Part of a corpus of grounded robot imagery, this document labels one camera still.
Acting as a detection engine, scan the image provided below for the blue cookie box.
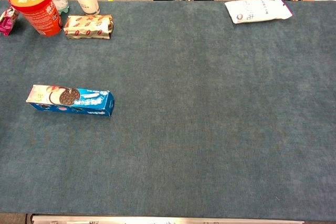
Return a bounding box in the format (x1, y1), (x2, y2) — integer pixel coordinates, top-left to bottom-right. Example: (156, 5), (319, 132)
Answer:
(26, 84), (116, 118)

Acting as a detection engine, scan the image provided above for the blue felt table cloth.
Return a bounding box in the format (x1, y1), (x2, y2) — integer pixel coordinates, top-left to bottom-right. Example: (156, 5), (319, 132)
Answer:
(0, 0), (336, 221)

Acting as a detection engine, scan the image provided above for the gold foil snack package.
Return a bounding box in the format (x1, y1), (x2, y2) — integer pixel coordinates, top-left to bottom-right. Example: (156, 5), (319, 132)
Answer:
(63, 14), (114, 40)

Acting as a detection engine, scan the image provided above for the white detergent bag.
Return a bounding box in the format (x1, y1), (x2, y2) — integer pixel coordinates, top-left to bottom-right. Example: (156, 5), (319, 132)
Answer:
(224, 0), (293, 25)

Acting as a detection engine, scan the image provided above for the orange snack canister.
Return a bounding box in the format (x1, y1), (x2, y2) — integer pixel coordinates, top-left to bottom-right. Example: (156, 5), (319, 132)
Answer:
(8, 0), (64, 37)

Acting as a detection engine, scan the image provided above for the pink snack packet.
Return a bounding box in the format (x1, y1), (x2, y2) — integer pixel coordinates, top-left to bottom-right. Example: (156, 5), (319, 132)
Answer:
(0, 6), (20, 37)

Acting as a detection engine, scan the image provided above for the aluminium rail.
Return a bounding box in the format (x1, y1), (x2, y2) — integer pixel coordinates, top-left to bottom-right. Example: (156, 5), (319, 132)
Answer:
(30, 215), (305, 224)

